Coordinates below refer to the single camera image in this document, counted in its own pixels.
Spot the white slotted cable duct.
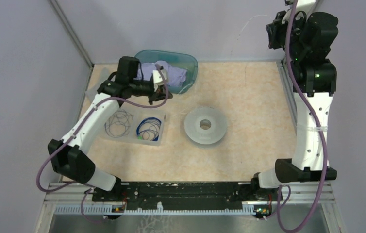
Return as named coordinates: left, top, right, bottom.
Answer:
left=54, top=202, right=256, bottom=216

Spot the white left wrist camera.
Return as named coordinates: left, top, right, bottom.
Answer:
left=152, top=69, right=168, bottom=85

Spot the clear plastic bag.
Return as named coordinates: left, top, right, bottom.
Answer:
left=85, top=67, right=110, bottom=102

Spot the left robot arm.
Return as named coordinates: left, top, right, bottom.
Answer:
left=45, top=56, right=172, bottom=201

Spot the blue cable coil green connector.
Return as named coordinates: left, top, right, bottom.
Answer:
left=136, top=117, right=162, bottom=141

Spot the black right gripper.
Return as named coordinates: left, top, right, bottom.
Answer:
left=266, top=8, right=305, bottom=60

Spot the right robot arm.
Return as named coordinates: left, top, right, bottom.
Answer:
left=250, top=10, right=338, bottom=200

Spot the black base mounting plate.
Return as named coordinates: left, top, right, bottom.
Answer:
left=92, top=181, right=278, bottom=211

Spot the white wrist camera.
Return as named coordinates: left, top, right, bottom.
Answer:
left=284, top=0, right=317, bottom=13
left=152, top=69, right=168, bottom=85

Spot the blue thin wire coil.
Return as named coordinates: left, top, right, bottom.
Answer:
left=104, top=109, right=135, bottom=138

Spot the teal plastic basin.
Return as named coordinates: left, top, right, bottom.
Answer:
left=135, top=50, right=198, bottom=94

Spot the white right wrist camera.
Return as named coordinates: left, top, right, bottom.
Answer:
left=284, top=0, right=317, bottom=13

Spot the clear plastic divided tray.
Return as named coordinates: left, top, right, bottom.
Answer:
left=100, top=106, right=166, bottom=146

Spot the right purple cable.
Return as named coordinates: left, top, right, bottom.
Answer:
left=276, top=0, right=328, bottom=233

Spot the white perforated cable spool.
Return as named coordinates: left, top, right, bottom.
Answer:
left=183, top=107, right=228, bottom=146

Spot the lavender cloth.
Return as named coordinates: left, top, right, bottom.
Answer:
left=135, top=60, right=187, bottom=87

